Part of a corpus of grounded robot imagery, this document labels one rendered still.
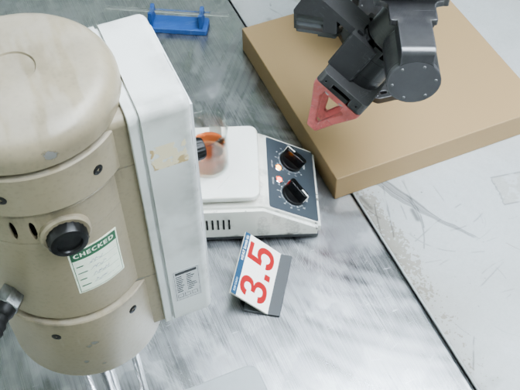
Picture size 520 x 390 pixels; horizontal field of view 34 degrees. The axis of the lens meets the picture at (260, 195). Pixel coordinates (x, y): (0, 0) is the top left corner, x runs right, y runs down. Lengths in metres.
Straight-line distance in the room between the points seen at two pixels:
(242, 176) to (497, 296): 0.35
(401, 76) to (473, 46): 0.44
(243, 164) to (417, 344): 0.31
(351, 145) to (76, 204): 0.75
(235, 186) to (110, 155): 0.62
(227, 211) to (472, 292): 0.32
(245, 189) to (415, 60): 0.28
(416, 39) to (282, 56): 0.42
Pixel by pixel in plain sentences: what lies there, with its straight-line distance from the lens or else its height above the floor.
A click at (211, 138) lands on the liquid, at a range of 1.05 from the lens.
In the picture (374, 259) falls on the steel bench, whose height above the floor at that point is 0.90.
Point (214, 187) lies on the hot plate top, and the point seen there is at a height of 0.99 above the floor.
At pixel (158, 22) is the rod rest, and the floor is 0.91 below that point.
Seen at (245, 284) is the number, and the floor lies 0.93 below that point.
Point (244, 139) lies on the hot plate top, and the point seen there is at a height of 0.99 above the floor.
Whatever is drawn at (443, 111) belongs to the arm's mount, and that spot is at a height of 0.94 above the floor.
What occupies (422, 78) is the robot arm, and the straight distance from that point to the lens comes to 0.90.
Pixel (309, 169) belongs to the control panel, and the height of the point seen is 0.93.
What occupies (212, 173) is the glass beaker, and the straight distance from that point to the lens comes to 1.04.
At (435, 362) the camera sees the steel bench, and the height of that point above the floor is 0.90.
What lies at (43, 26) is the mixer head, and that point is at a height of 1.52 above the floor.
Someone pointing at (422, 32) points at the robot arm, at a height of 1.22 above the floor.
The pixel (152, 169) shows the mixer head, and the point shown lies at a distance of 0.45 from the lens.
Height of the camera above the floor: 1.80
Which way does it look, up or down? 52 degrees down
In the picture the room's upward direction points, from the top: 1 degrees counter-clockwise
